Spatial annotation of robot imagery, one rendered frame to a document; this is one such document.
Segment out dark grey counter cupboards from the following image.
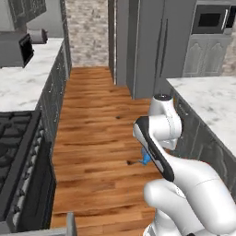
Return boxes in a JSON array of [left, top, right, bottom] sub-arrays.
[[34, 39, 73, 146]]

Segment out grey fridge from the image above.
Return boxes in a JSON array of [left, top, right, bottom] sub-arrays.
[[115, 0, 197, 100]]

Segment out dark grey island cupboards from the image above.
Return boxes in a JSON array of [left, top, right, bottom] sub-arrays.
[[166, 80, 236, 202]]

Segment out pale grey panelled cupboards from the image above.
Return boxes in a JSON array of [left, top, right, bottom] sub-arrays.
[[182, 33, 233, 78]]

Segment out black oven door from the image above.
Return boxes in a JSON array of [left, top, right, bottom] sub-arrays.
[[6, 135, 57, 233]]

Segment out black hob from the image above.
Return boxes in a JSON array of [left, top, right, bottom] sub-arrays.
[[0, 110, 42, 222]]

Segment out grey paper towel roll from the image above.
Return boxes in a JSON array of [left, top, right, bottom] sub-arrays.
[[29, 28, 49, 45]]

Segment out grey open drawer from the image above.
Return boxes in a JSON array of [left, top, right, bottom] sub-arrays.
[[0, 211, 78, 236]]

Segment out dark grey toaster oven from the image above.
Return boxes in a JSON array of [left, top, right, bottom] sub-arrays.
[[0, 30, 35, 69]]

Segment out grey built-in microwave oven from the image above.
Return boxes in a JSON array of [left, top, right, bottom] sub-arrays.
[[191, 1, 236, 36]]

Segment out grey wall cupboards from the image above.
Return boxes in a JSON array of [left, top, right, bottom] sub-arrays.
[[0, 0, 48, 32]]

